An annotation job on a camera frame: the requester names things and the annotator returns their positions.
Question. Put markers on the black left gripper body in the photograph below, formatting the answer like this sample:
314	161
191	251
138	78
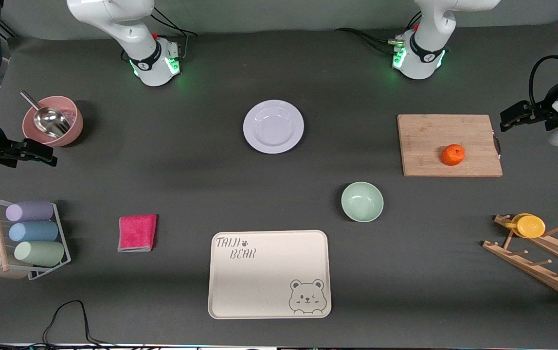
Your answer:
543	111

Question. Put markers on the orange fruit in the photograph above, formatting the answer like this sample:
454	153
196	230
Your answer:
453	155

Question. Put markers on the white round plate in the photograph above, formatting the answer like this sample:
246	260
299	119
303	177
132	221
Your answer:
273	126

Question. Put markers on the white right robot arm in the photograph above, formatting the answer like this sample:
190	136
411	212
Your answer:
113	19

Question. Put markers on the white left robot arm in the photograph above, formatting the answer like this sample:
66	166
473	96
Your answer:
429	29

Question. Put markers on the metal scoop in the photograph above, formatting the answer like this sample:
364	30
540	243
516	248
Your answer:
50	121

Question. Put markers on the pink bowl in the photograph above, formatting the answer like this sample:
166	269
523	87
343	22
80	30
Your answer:
72	131

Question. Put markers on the purple cup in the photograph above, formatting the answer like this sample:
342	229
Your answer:
29	211

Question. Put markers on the blue cup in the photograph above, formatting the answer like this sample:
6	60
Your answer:
33	232

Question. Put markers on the green cup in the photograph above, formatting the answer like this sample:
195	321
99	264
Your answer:
39	253

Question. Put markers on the wooden cutting board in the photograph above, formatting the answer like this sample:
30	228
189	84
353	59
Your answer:
424	146

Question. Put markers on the yellow mug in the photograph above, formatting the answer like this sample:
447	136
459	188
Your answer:
530	226

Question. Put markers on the pink folded cloth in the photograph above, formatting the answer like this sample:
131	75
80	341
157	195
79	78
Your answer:
137	233

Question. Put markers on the wooden peg cup rack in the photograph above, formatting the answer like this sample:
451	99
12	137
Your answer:
541	276

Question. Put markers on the light green bowl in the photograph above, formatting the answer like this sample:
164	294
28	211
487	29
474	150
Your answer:
362	201

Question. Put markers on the beige bear print tray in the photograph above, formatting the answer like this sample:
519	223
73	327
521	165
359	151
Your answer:
269	274

